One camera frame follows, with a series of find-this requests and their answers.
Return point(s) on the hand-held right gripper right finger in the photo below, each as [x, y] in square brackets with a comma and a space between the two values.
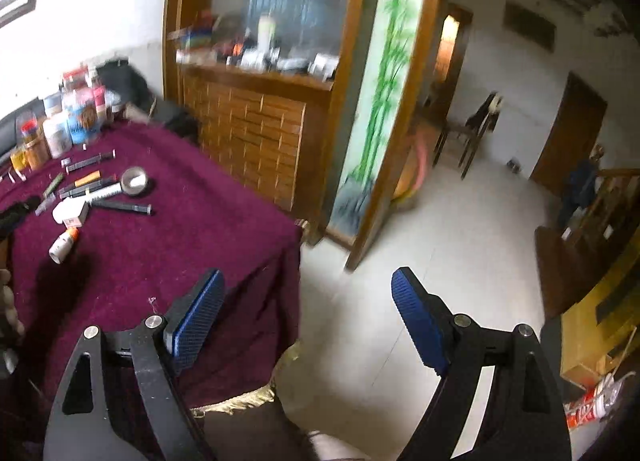
[417, 321]

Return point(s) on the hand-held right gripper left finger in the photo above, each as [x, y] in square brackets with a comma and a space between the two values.
[197, 321]

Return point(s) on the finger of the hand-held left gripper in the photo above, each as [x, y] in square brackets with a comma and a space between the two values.
[17, 215]

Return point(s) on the small white box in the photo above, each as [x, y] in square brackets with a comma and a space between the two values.
[70, 213]

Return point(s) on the gold pen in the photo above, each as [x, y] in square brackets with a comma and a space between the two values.
[86, 177]

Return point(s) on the clear plastic pen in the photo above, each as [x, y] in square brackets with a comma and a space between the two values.
[102, 191]

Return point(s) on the long black marker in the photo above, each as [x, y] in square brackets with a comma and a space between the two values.
[127, 207]

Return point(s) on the silver tape roll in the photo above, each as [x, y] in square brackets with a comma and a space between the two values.
[135, 181]

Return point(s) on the person's left hand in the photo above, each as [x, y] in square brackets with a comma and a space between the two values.
[7, 308]

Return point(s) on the green lighter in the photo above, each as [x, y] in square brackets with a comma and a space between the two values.
[53, 186]

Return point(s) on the small white bottle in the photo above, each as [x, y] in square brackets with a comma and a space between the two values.
[62, 243]

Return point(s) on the gold foil jar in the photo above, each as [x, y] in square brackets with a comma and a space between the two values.
[36, 155]

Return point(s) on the maroon tablecloth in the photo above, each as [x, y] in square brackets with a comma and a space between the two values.
[175, 241]

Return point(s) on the white plastic jar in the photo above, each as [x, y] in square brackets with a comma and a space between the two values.
[56, 137]

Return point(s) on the small jar with red lid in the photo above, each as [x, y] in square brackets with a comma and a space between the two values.
[30, 128]

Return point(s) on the black marker with white ends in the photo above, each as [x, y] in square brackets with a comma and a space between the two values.
[90, 161]

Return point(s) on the large jar with blue label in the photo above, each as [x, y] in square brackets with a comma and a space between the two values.
[82, 121]

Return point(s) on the jar with white lid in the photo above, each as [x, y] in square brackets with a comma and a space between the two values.
[52, 103]

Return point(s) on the clear jar with red lid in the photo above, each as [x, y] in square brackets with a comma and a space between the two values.
[75, 79]

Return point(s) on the black bag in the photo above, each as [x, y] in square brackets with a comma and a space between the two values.
[125, 86]

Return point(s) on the dark wooden chair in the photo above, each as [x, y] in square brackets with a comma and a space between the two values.
[465, 133]

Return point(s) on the wooden cabinet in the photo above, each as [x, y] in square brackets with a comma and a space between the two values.
[250, 131]

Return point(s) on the bamboo painted glass panel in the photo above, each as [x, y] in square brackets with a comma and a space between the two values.
[395, 91]

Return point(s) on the brown wooden door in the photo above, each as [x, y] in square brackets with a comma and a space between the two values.
[570, 136]

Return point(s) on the colourful cardboard box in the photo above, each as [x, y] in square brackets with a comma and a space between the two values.
[197, 38]

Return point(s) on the lit orange doorway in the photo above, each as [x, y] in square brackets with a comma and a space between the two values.
[447, 48]

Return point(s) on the white tumbler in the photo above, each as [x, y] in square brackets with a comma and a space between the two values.
[265, 33]

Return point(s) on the dark wall panel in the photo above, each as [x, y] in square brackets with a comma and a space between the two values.
[530, 28]

